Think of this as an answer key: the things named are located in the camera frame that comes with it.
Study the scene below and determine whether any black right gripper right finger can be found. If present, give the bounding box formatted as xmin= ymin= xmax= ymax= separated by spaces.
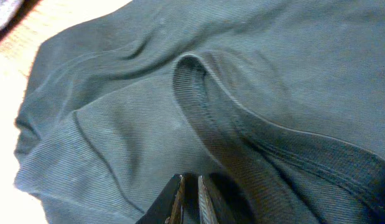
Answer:
xmin=198 ymin=175 xmax=236 ymax=224

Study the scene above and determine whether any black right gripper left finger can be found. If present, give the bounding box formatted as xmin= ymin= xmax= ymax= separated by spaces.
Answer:
xmin=136 ymin=174 xmax=185 ymax=224

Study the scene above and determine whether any black t-shirt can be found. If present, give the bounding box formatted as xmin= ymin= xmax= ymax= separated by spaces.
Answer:
xmin=14 ymin=0 xmax=385 ymax=223

